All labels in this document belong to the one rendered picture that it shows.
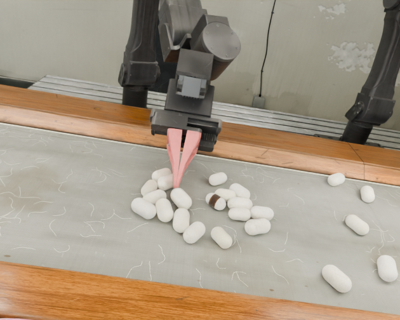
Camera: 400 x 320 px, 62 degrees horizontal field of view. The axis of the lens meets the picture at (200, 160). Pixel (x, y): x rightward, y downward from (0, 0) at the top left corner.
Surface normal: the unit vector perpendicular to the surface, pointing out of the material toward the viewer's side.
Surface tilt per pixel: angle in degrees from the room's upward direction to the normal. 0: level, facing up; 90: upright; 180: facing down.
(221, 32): 43
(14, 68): 88
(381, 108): 80
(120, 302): 0
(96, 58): 90
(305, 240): 0
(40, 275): 0
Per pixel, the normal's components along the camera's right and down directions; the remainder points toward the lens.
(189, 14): 0.40, -0.25
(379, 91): 0.07, 0.35
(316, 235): 0.17, -0.85
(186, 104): 0.11, -0.34
